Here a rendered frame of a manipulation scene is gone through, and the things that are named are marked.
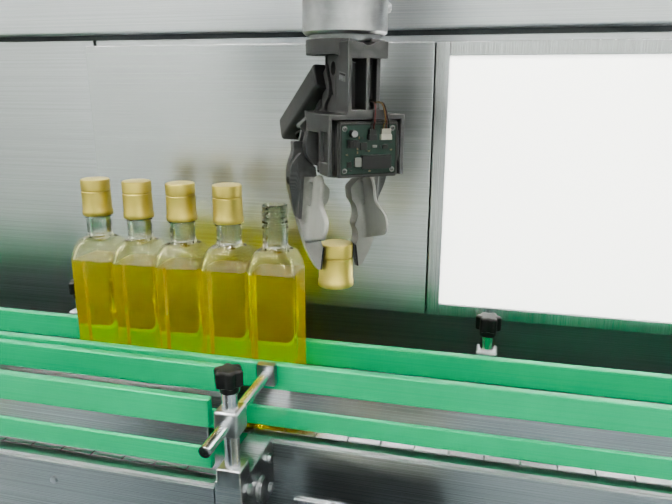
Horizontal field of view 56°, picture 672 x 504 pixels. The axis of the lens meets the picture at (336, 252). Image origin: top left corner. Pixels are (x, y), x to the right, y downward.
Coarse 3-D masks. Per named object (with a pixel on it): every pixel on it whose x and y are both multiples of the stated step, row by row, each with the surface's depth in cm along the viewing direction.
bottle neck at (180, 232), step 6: (186, 222) 74; (192, 222) 74; (174, 228) 74; (180, 228) 74; (186, 228) 74; (192, 228) 74; (174, 234) 74; (180, 234) 74; (186, 234) 74; (192, 234) 75; (174, 240) 74; (180, 240) 74; (186, 240) 74; (192, 240) 75
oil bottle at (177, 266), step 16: (160, 256) 74; (176, 256) 73; (192, 256) 73; (160, 272) 74; (176, 272) 74; (192, 272) 73; (160, 288) 75; (176, 288) 74; (192, 288) 74; (160, 304) 75; (176, 304) 75; (192, 304) 74; (160, 320) 76; (176, 320) 75; (192, 320) 75; (160, 336) 76; (176, 336) 76; (192, 336) 75
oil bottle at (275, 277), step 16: (256, 256) 71; (272, 256) 71; (288, 256) 71; (256, 272) 71; (272, 272) 71; (288, 272) 70; (304, 272) 75; (256, 288) 72; (272, 288) 71; (288, 288) 71; (304, 288) 75; (256, 304) 72; (272, 304) 72; (288, 304) 71; (304, 304) 76; (256, 320) 73; (272, 320) 72; (288, 320) 72; (304, 320) 76; (256, 336) 73; (272, 336) 73; (288, 336) 72; (304, 336) 77; (256, 352) 74; (272, 352) 73; (288, 352) 73; (304, 352) 77
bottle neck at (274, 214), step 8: (264, 208) 70; (272, 208) 70; (280, 208) 70; (264, 216) 71; (272, 216) 70; (280, 216) 71; (264, 224) 71; (272, 224) 70; (280, 224) 71; (264, 232) 71; (272, 232) 71; (280, 232) 71; (264, 240) 72; (272, 240) 71; (280, 240) 71; (272, 248) 71
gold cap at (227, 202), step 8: (216, 184) 72; (224, 184) 72; (232, 184) 72; (240, 184) 72; (216, 192) 71; (224, 192) 71; (232, 192) 71; (240, 192) 72; (216, 200) 71; (224, 200) 71; (232, 200) 71; (240, 200) 72; (216, 208) 72; (224, 208) 71; (232, 208) 72; (240, 208) 72; (216, 216) 72; (224, 216) 72; (232, 216) 72; (240, 216) 73; (216, 224) 72; (224, 224) 72; (232, 224) 72
